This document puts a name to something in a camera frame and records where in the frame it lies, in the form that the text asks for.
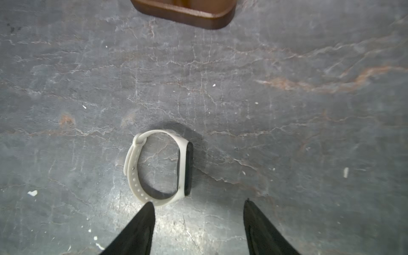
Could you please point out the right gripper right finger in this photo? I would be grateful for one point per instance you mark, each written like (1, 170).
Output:
(262, 236)

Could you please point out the wooden watch stand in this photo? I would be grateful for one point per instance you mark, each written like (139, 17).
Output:
(210, 15)

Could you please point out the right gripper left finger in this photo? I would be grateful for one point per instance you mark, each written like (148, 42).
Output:
(136, 238)

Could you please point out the white watch band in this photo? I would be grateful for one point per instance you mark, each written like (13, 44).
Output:
(184, 168)

